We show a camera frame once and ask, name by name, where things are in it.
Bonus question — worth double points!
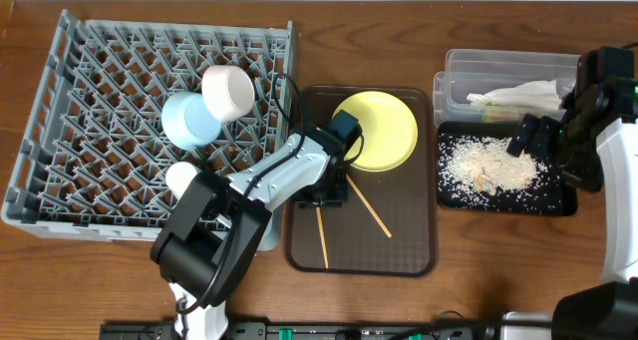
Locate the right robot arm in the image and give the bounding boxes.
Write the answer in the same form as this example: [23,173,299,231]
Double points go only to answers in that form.
[494,44,637,339]

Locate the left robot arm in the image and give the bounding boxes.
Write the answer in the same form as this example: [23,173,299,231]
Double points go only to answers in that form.
[150,111,363,339]

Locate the wooden chopstick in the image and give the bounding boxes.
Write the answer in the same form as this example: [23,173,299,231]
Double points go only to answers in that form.
[346,174,393,238]
[315,207,329,269]

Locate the black waste tray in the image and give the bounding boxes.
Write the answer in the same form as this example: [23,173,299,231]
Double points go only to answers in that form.
[437,121,577,216]

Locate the green orange snack wrapper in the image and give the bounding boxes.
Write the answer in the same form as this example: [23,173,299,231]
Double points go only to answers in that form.
[480,106,525,124]

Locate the yellow plate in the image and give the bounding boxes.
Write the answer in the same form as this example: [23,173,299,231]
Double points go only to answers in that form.
[333,91,418,172]

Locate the grey dishwasher rack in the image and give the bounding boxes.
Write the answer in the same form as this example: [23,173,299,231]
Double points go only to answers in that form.
[1,12,297,241]

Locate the clear plastic bin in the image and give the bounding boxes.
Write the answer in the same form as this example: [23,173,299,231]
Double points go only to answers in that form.
[433,49,578,126]

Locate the white cup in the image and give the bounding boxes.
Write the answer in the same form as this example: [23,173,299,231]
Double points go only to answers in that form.
[165,162,200,200]

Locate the light blue bowl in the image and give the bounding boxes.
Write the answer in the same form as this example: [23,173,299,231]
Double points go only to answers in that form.
[160,92,222,151]

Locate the rice and food scraps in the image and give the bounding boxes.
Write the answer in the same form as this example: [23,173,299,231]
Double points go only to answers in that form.
[437,133,550,209]

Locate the brown serving tray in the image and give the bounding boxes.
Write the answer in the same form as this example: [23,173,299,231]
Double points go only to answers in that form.
[283,88,438,277]

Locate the white bowl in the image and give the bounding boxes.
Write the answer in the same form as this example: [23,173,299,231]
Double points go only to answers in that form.
[201,65,255,122]

